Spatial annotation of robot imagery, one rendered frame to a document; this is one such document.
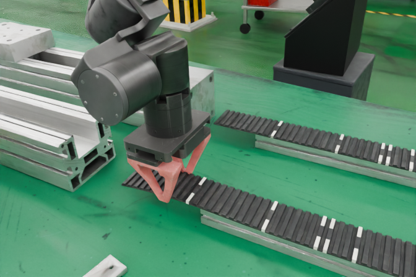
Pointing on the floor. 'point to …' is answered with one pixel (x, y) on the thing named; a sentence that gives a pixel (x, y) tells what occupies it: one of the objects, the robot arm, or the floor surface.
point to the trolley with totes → (272, 0)
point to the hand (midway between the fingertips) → (174, 184)
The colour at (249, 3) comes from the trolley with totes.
